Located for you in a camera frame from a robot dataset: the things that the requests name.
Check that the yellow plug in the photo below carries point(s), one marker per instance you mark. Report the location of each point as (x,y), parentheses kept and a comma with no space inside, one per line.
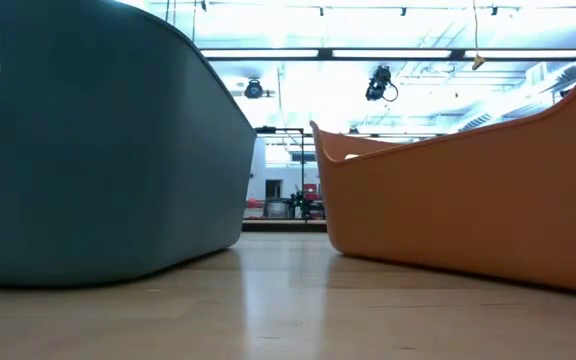
(478,61)

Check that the grey crate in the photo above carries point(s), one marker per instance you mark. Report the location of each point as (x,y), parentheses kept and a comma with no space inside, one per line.
(277,208)

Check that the orange plastic bin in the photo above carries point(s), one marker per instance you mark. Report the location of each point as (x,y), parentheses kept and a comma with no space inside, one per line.
(468,200)

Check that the white air conditioning unit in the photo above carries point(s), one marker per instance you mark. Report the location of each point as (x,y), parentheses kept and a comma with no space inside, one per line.
(537,75)

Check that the ceiling light bar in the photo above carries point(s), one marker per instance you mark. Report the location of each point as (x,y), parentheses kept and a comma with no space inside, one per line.
(393,135)
(393,52)

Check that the silver ventilation duct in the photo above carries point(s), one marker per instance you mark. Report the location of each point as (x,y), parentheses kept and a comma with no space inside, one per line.
(518,105)

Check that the small black robot device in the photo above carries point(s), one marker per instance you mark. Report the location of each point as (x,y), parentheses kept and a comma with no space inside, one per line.
(300,202)

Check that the teal plastic bin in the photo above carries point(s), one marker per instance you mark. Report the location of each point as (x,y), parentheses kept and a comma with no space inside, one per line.
(108,150)

